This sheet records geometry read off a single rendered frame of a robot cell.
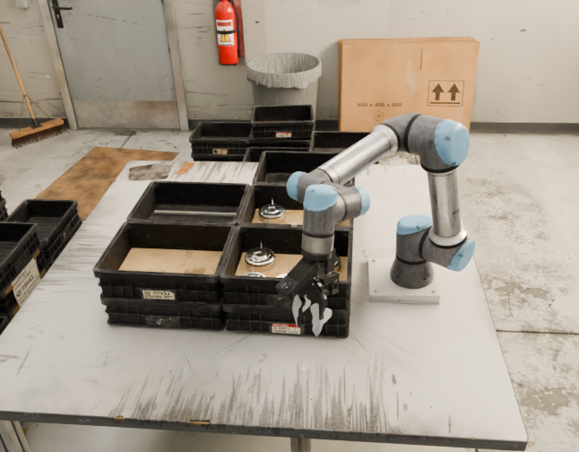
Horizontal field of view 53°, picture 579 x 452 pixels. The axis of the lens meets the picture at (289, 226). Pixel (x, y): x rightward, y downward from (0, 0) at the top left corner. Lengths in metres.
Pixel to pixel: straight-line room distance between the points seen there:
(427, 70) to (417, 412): 3.42
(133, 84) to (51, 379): 3.64
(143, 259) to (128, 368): 0.40
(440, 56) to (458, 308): 2.99
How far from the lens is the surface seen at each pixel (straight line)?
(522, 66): 5.07
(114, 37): 5.15
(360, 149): 1.59
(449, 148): 1.62
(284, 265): 1.96
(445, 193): 1.75
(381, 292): 2.01
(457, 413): 1.72
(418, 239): 1.94
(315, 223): 1.32
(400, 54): 4.70
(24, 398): 1.90
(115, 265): 2.03
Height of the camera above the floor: 1.99
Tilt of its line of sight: 32 degrees down
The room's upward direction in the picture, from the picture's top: 2 degrees counter-clockwise
